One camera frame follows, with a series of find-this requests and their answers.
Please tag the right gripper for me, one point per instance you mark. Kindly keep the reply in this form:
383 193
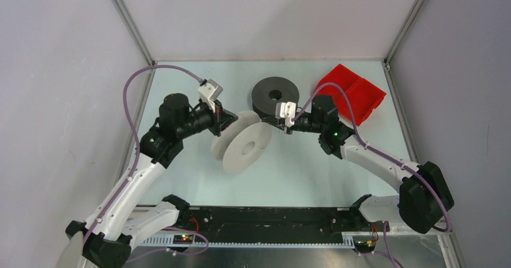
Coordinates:
278 122

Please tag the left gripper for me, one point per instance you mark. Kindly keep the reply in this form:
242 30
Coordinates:
220 120

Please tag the white translucent spool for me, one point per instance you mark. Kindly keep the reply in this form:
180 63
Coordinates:
242 143

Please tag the dark grey spool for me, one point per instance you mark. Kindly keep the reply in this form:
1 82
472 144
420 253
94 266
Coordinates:
271 90

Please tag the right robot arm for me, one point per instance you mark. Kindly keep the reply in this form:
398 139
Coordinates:
423 197

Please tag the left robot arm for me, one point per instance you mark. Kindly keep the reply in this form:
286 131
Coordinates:
109 235

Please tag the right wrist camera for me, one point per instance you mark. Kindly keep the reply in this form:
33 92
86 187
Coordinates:
287 112

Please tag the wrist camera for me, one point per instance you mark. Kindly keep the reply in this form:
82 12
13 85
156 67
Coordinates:
209 91
287 112

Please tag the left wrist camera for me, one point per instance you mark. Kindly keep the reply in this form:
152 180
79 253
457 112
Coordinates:
209 91

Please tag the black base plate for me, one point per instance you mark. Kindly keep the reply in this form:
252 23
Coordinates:
274 226

